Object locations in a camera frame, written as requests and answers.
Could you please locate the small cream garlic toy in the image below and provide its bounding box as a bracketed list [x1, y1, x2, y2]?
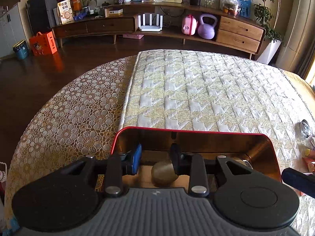
[151, 160, 179, 186]

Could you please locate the clear small glass jar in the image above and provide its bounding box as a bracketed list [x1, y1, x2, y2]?
[299, 119, 312, 138]

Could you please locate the red snack packet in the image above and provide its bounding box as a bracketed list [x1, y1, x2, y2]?
[303, 157, 315, 173]

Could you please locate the pink tube bottle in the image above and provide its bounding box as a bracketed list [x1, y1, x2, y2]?
[304, 149, 315, 159]

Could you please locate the red metal tin box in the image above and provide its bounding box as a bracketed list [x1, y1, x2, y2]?
[110, 127, 281, 189]

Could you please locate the lace tablecloth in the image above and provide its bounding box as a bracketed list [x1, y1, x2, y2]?
[4, 56, 136, 222]

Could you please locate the cream quilted table mat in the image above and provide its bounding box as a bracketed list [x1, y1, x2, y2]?
[120, 50, 314, 172]

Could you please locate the white standing air conditioner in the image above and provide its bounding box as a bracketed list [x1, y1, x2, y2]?
[275, 0, 314, 78]

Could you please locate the purple kettlebell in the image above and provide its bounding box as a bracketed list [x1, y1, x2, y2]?
[197, 14, 217, 40]

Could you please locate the white wifi router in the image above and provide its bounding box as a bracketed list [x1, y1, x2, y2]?
[137, 13, 163, 32]

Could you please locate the wooden tv cabinet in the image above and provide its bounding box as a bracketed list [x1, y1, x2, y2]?
[52, 2, 265, 55]

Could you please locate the orange gift bag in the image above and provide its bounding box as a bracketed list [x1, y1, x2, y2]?
[29, 31, 57, 56]

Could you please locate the teal bin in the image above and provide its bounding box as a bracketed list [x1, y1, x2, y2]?
[12, 40, 29, 60]

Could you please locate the blue picture card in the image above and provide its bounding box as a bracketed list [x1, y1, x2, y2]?
[238, 0, 251, 19]

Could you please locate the bag of fruit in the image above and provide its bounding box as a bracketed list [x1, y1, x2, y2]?
[222, 0, 241, 16]

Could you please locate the snack bag cereal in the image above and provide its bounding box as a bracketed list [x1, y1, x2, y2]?
[57, 0, 74, 25]

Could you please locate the black cabinet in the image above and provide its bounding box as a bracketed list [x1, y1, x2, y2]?
[26, 0, 57, 35]

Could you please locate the tall potted plant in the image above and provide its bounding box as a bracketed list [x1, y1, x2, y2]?
[254, 0, 283, 65]

